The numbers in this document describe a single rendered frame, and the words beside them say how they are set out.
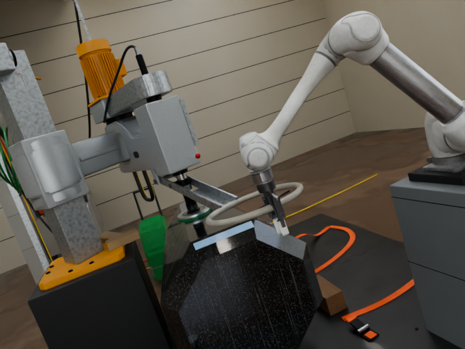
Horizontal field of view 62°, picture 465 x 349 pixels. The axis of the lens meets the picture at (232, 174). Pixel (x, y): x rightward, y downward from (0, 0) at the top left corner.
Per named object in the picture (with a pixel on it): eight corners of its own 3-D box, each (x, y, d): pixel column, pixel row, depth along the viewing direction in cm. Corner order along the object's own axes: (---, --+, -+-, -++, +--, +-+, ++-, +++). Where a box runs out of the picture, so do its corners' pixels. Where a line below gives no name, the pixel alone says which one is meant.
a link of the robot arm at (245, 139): (247, 172, 164) (248, 174, 151) (234, 137, 163) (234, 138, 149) (270, 163, 164) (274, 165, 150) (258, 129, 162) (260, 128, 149)
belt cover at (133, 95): (97, 129, 287) (89, 107, 285) (128, 120, 301) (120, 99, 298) (144, 105, 208) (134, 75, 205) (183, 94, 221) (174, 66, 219)
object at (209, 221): (189, 228, 190) (187, 222, 189) (261, 191, 216) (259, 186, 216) (245, 228, 149) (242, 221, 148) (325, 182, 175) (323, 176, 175)
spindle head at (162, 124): (148, 181, 248) (123, 114, 241) (176, 169, 260) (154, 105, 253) (171, 179, 218) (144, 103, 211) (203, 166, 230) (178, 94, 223)
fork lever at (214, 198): (152, 184, 248) (151, 176, 246) (178, 173, 258) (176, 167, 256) (215, 217, 196) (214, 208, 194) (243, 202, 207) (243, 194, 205)
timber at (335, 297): (347, 307, 233) (342, 290, 231) (331, 316, 230) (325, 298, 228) (323, 289, 262) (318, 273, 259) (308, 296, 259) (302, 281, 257)
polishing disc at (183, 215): (207, 213, 225) (206, 211, 225) (174, 222, 228) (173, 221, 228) (213, 203, 245) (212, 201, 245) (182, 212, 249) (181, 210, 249)
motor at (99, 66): (88, 107, 281) (67, 53, 275) (126, 97, 298) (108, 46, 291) (98, 100, 258) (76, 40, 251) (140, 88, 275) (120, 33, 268)
